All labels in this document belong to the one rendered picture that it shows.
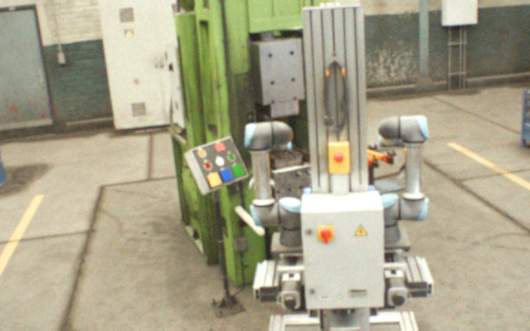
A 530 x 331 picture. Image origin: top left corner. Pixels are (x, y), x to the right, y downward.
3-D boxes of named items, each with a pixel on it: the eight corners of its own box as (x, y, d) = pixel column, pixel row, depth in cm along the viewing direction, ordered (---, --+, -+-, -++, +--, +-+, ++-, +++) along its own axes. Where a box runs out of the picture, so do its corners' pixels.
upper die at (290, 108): (298, 113, 387) (297, 99, 384) (271, 118, 381) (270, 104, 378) (275, 103, 425) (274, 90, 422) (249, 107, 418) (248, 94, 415)
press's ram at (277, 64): (316, 97, 389) (312, 38, 377) (263, 105, 376) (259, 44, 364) (291, 88, 426) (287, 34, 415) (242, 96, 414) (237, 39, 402)
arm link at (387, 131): (375, 136, 280) (379, 152, 328) (397, 136, 278) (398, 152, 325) (375, 113, 282) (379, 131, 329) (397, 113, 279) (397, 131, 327)
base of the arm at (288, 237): (306, 246, 296) (305, 229, 293) (278, 247, 297) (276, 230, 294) (307, 233, 310) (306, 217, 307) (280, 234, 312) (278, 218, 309)
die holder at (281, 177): (327, 221, 410) (324, 162, 397) (278, 233, 398) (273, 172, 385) (294, 197, 460) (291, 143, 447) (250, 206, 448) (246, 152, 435)
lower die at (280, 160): (301, 163, 398) (301, 152, 395) (275, 168, 391) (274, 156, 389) (278, 149, 435) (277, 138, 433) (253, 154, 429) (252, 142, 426)
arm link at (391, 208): (375, 215, 303) (374, 191, 299) (400, 215, 300) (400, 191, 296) (374, 224, 292) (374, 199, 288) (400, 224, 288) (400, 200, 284)
